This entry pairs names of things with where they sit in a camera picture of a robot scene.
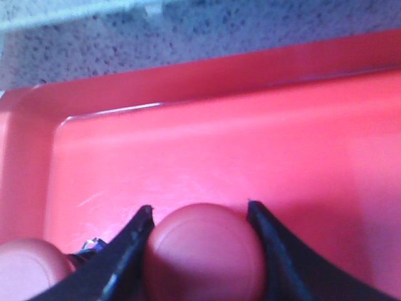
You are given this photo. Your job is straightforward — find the red plastic bin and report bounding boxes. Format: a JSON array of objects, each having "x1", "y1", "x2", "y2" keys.
[{"x1": 1, "y1": 29, "x2": 400, "y2": 297}]

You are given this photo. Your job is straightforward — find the red mushroom button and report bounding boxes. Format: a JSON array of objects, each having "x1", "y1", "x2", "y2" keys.
[
  {"x1": 143, "y1": 204, "x2": 266, "y2": 300},
  {"x1": 0, "y1": 237, "x2": 106, "y2": 301}
]

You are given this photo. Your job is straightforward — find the grey stone counter right slab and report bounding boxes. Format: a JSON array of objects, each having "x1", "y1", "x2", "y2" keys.
[{"x1": 1, "y1": 1, "x2": 400, "y2": 90}]

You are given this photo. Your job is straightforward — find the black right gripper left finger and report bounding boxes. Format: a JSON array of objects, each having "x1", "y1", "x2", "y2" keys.
[{"x1": 32, "y1": 205, "x2": 155, "y2": 300}]

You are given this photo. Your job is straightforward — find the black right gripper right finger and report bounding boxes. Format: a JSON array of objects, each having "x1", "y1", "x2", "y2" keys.
[{"x1": 247, "y1": 200, "x2": 396, "y2": 300}]

